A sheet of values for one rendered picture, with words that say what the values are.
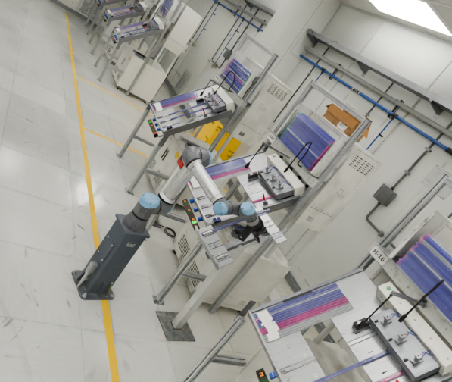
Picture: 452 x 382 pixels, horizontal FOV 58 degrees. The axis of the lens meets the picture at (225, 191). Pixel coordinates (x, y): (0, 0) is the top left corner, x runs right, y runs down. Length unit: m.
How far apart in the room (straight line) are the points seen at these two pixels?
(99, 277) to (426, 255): 1.90
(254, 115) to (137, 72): 3.38
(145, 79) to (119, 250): 4.95
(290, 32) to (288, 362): 4.76
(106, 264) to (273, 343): 1.15
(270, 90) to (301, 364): 2.78
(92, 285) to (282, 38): 4.37
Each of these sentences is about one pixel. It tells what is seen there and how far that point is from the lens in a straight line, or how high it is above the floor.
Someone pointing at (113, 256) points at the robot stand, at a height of 0.35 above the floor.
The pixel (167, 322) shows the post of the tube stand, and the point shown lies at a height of 0.01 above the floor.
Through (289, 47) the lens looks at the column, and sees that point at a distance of 6.16.
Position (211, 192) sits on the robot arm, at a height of 1.09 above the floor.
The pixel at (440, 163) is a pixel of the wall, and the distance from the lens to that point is 4.27.
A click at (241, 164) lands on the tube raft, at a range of 3.36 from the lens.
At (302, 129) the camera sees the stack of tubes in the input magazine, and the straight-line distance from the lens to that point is 3.18.
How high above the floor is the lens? 1.84
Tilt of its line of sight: 18 degrees down
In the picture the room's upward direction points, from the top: 37 degrees clockwise
